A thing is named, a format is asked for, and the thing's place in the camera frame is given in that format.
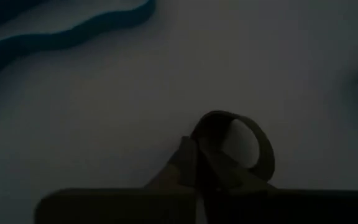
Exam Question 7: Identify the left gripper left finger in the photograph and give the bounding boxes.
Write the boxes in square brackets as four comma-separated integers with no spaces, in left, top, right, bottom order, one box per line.
[35,136,200,224]

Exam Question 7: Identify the blue rubber band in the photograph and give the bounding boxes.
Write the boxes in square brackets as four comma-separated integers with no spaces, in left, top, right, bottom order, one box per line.
[0,0,157,94]

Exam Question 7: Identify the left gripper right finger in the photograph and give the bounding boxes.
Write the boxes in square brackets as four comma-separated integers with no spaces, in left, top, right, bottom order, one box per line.
[202,183,358,224]

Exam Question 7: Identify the small black rubber band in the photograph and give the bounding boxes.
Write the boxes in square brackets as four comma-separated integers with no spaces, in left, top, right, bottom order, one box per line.
[191,110,276,187]

